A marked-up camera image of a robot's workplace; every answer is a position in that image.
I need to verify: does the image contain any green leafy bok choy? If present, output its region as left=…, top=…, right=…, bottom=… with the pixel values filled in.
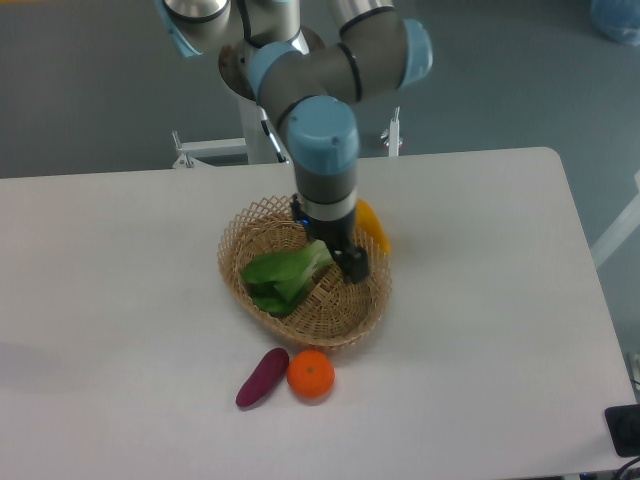
left=241, top=240, right=333, bottom=316

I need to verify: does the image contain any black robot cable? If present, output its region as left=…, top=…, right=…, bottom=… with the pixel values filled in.
left=258, top=110, right=290, bottom=165

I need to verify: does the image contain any orange mandarin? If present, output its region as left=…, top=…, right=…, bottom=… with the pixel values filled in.
left=286, top=350, right=335, bottom=400

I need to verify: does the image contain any yellow orange pepper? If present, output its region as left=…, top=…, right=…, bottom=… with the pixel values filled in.
left=356, top=198, right=392, bottom=255

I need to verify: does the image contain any white bracket with caster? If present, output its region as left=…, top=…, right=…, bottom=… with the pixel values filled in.
left=380, top=106, right=403, bottom=157

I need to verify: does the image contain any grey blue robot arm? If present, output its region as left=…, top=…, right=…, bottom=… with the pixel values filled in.
left=156, top=1, right=433, bottom=283

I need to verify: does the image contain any purple sweet potato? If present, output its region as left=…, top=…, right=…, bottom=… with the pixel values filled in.
left=235, top=347, right=290, bottom=409

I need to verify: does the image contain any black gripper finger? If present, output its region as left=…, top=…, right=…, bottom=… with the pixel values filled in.
left=333, top=244, right=370, bottom=283

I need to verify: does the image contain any woven wicker basket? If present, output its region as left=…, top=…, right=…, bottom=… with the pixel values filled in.
left=218, top=196, right=392, bottom=351

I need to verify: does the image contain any black device at edge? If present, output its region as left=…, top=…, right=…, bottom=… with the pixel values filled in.
left=604, top=404, right=639, bottom=458

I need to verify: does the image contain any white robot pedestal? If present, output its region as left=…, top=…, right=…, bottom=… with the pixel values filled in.
left=170, top=27, right=301, bottom=169

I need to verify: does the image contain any blue plastic bag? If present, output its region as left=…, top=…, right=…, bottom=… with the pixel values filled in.
left=590, top=0, right=639, bottom=46

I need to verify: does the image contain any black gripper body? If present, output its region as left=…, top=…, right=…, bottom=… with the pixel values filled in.
left=290, top=194, right=356, bottom=257

